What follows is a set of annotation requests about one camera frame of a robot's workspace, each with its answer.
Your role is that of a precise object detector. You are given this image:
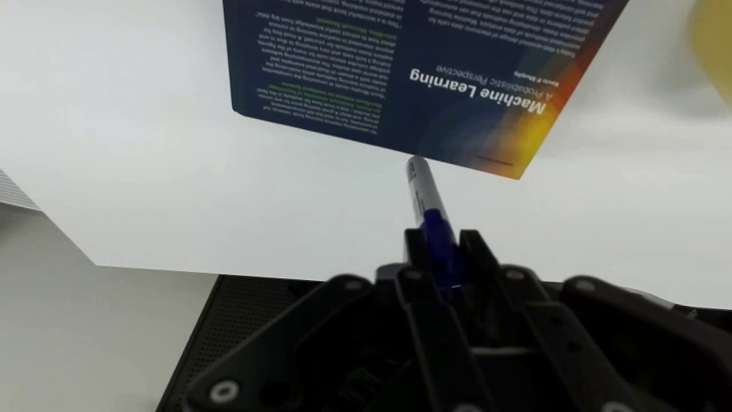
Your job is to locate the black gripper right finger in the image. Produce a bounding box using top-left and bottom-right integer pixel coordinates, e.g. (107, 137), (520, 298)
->
(455, 227), (732, 412)

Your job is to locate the dark blue hardcover book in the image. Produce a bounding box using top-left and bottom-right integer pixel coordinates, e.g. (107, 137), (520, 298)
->
(221, 0), (635, 182)

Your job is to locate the blue capped white marker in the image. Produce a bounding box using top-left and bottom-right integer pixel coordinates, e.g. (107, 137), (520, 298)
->
(405, 155), (470, 303)

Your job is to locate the yellow enamel mug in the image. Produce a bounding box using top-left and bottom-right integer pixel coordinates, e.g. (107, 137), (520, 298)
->
(687, 0), (732, 105)

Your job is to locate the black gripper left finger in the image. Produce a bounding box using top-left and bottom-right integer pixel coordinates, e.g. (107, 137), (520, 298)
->
(180, 227), (489, 412)

